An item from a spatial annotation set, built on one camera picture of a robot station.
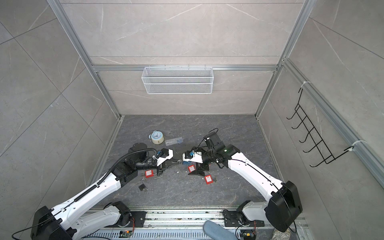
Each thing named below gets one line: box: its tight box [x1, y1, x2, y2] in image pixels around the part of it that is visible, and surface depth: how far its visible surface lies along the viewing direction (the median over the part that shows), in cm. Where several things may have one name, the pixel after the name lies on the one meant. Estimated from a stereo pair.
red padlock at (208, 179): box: [204, 174, 214, 185], surface depth 87 cm
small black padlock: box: [138, 178, 147, 191], surface depth 85 cm
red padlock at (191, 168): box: [188, 164, 196, 173], surface depth 92 cm
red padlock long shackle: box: [145, 169, 155, 178], surface depth 90 cm
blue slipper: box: [203, 220, 237, 240], surface depth 70 cm
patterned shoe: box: [272, 228, 291, 240], surface depth 68 cm
